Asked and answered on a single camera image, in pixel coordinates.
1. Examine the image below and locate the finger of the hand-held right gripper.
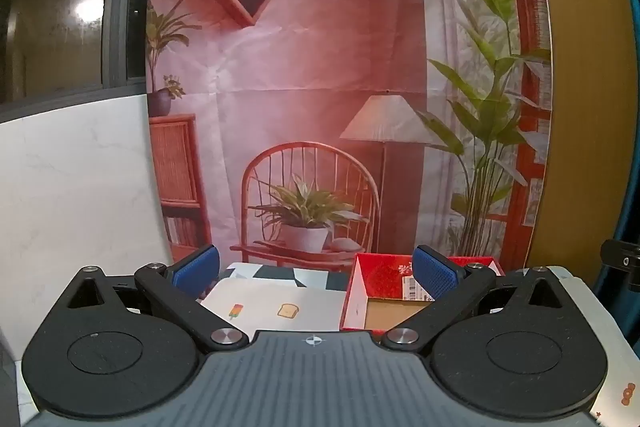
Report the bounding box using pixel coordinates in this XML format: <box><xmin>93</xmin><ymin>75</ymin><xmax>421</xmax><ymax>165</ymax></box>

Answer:
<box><xmin>601</xmin><ymin>239</ymin><xmax>640</xmax><ymax>293</ymax></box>

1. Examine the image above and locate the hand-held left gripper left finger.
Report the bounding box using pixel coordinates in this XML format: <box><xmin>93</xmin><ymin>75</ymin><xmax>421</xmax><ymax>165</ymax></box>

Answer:
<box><xmin>61</xmin><ymin>244</ymin><xmax>249</xmax><ymax>352</ymax></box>

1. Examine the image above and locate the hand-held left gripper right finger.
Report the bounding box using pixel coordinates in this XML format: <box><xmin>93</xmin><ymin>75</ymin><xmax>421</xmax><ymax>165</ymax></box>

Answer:
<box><xmin>382</xmin><ymin>244</ymin><xmax>576</xmax><ymax>352</ymax></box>

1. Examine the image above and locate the red cardboard box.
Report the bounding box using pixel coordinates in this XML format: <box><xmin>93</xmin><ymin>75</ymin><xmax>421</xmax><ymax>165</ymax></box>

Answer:
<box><xmin>340</xmin><ymin>253</ymin><xmax>506</xmax><ymax>333</ymax></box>

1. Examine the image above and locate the checkered tablecloth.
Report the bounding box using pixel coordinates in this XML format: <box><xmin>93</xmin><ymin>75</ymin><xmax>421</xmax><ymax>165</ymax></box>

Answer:
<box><xmin>220</xmin><ymin>261</ymin><xmax>353</xmax><ymax>294</ymax></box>

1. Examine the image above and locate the blue curtain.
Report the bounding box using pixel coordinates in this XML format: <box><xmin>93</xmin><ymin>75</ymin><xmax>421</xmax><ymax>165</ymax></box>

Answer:
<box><xmin>597</xmin><ymin>0</ymin><xmax>640</xmax><ymax>290</ymax></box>

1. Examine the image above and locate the printed room scene backdrop cloth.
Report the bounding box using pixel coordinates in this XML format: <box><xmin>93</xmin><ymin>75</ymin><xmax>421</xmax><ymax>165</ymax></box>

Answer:
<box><xmin>145</xmin><ymin>0</ymin><xmax>553</xmax><ymax>275</ymax></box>

